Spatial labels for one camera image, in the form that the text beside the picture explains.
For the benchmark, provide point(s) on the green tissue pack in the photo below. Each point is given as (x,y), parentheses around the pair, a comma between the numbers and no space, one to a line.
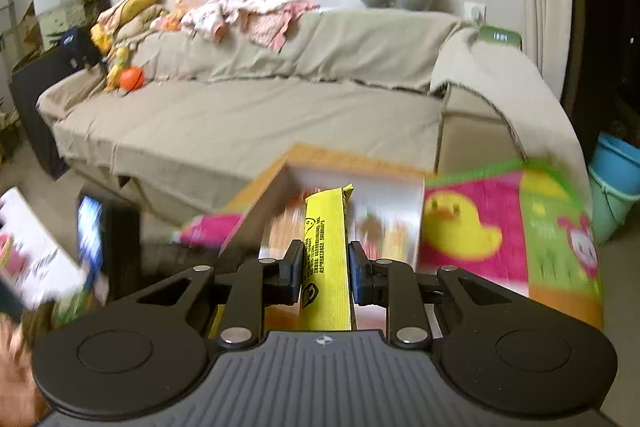
(500,36)

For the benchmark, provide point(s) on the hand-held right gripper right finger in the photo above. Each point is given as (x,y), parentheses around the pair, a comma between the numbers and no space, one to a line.
(356,274)

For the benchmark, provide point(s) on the small yellow toy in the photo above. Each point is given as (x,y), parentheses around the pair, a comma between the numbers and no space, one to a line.
(116,67)

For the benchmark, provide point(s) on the pile of pink printed clothes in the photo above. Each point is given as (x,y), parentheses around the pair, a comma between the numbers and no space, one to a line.
(260,19)

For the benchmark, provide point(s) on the orange ball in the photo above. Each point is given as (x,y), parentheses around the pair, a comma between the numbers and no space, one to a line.
(132,79)

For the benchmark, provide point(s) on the dark blue bag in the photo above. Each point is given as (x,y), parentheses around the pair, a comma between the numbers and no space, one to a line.
(77,47)

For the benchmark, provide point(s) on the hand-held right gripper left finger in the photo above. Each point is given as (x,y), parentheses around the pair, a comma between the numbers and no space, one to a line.
(298,272)

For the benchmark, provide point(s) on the pink cardboard box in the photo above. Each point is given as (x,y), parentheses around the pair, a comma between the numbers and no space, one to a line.
(395,197)

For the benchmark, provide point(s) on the white wall socket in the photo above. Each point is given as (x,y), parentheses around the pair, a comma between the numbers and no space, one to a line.
(475,13)

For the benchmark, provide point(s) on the teal plastic bucket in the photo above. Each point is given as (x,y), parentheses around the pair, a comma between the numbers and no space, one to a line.
(612,217)

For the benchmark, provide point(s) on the bamboo side table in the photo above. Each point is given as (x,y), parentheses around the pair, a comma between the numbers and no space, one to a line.
(350,159)

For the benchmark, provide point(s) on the blue plastic bucket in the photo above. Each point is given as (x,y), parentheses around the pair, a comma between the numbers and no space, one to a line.
(620,162)

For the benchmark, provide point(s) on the black cabinet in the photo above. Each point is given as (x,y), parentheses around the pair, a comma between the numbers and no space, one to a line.
(35,107)

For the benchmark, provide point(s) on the yellow plush toy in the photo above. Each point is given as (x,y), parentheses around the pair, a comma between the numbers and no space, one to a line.
(135,4)

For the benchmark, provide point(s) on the person's left hand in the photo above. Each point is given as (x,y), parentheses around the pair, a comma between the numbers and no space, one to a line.
(17,372)

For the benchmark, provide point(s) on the beige covered sofa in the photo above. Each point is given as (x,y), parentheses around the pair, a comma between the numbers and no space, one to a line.
(250,117)

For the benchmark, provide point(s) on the long yellow snack packet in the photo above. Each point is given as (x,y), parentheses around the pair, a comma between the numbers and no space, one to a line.
(322,257)

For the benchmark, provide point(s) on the colourful play mat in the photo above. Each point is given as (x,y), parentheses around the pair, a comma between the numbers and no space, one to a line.
(480,227)

